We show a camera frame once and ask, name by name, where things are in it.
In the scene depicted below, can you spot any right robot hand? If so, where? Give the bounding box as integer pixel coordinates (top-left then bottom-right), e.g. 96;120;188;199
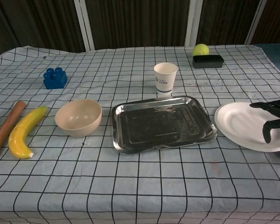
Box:
249;99;280;144

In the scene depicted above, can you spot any white paper plate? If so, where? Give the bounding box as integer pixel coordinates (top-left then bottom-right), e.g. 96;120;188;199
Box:
214;101;280;153

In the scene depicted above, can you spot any white paper cup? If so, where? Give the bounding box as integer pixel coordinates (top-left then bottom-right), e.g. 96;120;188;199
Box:
153;62;179;98

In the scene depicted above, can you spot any beige bowl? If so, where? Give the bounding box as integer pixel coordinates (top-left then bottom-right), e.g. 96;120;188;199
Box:
55;99;102;138

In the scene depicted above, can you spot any steel tray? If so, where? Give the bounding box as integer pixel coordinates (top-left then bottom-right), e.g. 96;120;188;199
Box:
112;95;217;154

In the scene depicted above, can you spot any blue mat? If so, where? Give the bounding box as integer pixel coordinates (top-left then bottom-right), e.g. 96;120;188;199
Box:
254;42;280;82

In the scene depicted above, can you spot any black rectangular box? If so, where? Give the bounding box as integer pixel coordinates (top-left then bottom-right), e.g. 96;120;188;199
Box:
192;55;224;69

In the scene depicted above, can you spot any yellow tennis ball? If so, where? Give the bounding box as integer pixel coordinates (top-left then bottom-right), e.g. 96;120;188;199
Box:
192;43;210;56

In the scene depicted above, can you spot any dark brown curtain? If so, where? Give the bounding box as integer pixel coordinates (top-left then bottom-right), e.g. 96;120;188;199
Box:
0;0;280;61

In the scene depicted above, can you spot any checkered tablecloth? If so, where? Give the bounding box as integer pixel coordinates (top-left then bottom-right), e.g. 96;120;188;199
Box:
0;44;280;224

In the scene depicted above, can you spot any blue toy brick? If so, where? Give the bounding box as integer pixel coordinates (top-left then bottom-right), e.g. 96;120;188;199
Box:
42;67;68;90

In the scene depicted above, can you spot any yellow banana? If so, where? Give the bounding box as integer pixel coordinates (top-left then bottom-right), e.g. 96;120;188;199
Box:
8;106;48;160

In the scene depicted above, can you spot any wooden rolling pin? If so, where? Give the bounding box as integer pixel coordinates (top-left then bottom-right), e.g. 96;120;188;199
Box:
0;100;27;164

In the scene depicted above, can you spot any white double frame post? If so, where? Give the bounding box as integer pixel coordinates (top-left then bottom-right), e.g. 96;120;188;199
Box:
74;0;96;52

